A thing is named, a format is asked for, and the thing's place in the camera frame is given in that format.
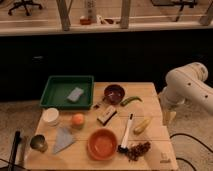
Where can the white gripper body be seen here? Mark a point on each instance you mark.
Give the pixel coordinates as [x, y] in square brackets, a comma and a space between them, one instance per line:
[168, 114]

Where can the red orange bowl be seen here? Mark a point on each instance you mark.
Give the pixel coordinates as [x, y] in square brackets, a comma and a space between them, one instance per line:
[102, 145]

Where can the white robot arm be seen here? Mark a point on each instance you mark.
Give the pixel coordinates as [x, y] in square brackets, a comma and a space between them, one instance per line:
[185, 83]

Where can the green chili pepper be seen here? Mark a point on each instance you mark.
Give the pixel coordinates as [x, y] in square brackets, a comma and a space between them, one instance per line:
[130, 99]

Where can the bunch of red grapes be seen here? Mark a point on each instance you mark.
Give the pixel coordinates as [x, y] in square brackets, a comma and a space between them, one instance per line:
[135, 152]

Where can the orange peach fruit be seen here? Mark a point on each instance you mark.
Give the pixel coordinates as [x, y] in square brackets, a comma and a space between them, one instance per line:
[77, 120]

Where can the grey blue sponge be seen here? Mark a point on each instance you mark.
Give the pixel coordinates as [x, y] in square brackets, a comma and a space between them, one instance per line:
[75, 94]

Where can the green plastic tray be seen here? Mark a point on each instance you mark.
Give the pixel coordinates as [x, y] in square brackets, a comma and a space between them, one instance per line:
[59, 87]

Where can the grey blue folded cloth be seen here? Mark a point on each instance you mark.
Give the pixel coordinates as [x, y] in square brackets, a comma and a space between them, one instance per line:
[64, 139]

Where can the white round container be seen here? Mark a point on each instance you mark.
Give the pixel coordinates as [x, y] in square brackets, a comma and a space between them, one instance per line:
[51, 116]

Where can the red object on shelf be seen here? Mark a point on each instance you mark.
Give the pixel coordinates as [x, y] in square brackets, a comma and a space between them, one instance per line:
[85, 21]

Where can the metal cup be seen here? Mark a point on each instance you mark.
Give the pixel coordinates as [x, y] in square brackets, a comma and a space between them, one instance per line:
[39, 143]

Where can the black tripod stand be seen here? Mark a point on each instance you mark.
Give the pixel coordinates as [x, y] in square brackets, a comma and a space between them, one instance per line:
[15, 144]

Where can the black office chair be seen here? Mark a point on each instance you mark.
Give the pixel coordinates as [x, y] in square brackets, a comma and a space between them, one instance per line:
[25, 4]

